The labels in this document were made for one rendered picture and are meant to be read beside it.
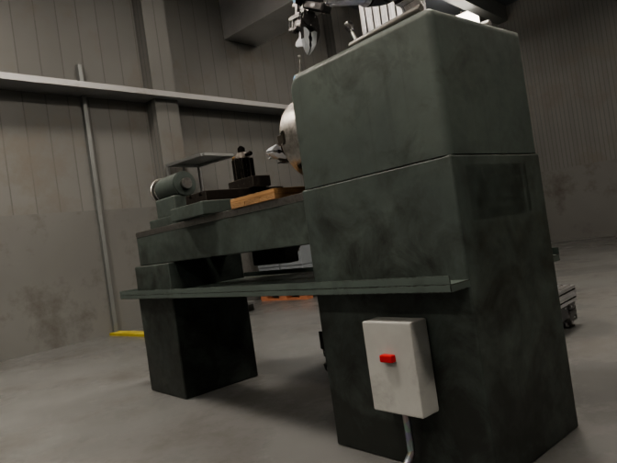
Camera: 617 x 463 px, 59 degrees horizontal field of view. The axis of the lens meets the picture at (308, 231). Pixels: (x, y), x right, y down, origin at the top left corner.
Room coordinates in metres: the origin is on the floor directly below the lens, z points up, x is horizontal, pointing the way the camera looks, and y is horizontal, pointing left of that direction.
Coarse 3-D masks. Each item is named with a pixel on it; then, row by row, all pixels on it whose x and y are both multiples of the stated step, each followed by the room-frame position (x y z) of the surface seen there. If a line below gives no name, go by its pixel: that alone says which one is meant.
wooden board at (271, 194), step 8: (264, 192) 2.07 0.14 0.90; (272, 192) 2.04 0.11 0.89; (280, 192) 2.05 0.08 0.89; (288, 192) 2.08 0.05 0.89; (296, 192) 2.10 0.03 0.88; (232, 200) 2.24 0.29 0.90; (240, 200) 2.20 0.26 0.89; (248, 200) 2.16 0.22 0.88; (256, 200) 2.11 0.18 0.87; (264, 200) 2.07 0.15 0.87; (232, 208) 2.24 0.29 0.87
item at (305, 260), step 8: (304, 248) 6.40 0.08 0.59; (304, 256) 6.39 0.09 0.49; (280, 264) 6.61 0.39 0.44; (288, 264) 6.51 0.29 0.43; (296, 264) 6.42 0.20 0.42; (304, 264) 6.38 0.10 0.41; (280, 296) 6.65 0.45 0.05; (288, 296) 6.60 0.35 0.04; (304, 296) 6.37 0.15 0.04; (312, 296) 6.41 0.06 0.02
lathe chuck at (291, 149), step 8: (288, 112) 1.99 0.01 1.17; (288, 120) 1.97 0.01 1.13; (280, 128) 2.00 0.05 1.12; (288, 128) 1.96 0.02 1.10; (288, 136) 1.96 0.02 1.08; (288, 144) 1.97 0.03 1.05; (296, 144) 1.95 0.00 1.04; (288, 152) 1.99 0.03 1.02; (296, 152) 1.97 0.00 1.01; (288, 160) 2.02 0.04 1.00; (296, 160) 1.99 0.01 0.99; (296, 168) 2.03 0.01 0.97
